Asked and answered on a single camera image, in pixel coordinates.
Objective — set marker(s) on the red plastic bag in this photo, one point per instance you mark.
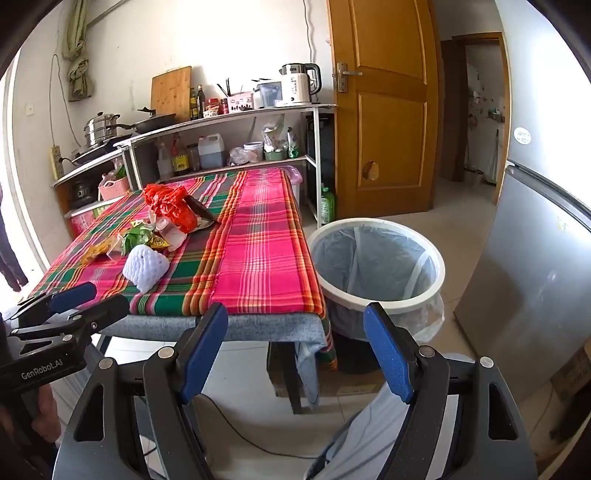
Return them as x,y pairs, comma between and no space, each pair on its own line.
164,201

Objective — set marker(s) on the steel steamer pot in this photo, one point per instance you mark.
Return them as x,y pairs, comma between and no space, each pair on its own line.
99,131

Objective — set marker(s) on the person's left hand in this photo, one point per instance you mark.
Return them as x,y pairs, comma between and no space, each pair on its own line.
50,408

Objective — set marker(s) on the clear plastic pitcher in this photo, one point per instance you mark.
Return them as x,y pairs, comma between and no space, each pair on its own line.
268,94

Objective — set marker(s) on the wooden door frame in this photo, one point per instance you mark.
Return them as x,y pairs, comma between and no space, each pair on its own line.
503,115

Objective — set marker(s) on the green packet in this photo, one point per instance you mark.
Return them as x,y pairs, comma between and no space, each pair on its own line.
293,145

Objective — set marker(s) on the cardboard box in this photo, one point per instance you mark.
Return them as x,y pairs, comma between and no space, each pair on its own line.
572,374

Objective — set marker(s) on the storage box with pink lid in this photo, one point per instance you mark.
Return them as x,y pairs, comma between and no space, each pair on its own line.
295,182

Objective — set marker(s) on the silver refrigerator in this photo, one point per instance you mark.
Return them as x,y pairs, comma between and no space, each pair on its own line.
531,277

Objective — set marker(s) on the white plastic bottle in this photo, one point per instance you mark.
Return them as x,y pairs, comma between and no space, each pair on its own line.
165,164

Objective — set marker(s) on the round white sticker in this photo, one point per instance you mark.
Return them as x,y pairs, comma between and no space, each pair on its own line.
522,135

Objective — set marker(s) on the pink utensil holder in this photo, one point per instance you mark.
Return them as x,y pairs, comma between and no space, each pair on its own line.
240,102

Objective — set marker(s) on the pink plastic basket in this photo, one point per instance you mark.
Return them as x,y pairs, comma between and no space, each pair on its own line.
115,189

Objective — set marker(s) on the white electric kettle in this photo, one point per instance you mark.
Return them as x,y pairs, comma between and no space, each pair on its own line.
295,87

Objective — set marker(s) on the crumpled clear plastic bag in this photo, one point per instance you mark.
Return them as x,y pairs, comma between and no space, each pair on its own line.
238,158

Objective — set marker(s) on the low wooden shelf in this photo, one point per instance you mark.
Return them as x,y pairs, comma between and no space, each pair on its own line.
83,168

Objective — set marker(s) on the yellow wrapper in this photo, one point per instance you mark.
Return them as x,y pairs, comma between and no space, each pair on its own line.
97,253

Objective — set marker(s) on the hanging olive cloth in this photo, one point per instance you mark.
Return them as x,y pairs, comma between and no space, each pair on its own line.
78,78

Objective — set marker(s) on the person's grey trouser leg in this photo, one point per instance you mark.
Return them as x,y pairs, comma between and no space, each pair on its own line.
360,438

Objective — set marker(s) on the oil bottle with yellow label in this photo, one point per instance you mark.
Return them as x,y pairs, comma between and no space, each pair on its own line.
181,159

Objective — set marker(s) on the green glass bottle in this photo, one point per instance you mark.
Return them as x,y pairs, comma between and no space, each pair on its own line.
193,106

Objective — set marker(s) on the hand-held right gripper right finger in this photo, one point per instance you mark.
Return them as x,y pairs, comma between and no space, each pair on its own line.
385,355

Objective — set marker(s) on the white shelving unit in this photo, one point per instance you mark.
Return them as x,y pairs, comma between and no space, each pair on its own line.
316,175

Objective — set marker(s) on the green wrapper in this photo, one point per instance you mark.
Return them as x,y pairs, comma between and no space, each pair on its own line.
136,237

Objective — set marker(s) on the white plastic jug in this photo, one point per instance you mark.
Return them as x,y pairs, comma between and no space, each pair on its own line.
211,154

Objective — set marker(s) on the green plastic bottle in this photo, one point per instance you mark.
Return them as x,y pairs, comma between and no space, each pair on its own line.
328,207

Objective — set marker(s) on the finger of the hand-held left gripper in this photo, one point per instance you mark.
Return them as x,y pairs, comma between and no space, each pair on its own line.
104,311
74,295

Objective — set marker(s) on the wooden door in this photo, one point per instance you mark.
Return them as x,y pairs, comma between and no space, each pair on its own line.
388,138

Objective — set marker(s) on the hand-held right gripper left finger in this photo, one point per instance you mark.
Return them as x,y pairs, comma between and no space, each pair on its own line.
205,350

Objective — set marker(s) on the plaid tablecloth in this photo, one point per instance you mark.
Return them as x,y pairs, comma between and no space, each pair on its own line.
258,249

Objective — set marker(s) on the white plastic tub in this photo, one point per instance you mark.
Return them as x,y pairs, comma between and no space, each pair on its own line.
253,152

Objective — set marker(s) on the yellowed power strip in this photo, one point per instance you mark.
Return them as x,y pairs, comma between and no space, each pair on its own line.
55,161

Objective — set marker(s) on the white paper bag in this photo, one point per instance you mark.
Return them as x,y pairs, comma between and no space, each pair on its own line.
168,235

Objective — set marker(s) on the green bowl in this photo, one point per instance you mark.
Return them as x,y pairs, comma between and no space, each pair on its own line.
276,156

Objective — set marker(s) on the black wok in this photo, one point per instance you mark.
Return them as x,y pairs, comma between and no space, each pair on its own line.
154,122

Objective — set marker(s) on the black induction cooker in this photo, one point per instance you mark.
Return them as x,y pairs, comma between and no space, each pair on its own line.
94,154

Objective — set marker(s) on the wooden cutting board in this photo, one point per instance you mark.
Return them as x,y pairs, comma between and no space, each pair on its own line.
171,92

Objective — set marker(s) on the red printed storage box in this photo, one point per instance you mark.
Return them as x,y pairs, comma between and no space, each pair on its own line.
85,221

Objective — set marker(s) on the white foam fruit net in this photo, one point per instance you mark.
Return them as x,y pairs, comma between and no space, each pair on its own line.
145,267

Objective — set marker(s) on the dark sauce bottle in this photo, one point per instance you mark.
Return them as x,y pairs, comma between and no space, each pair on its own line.
200,104

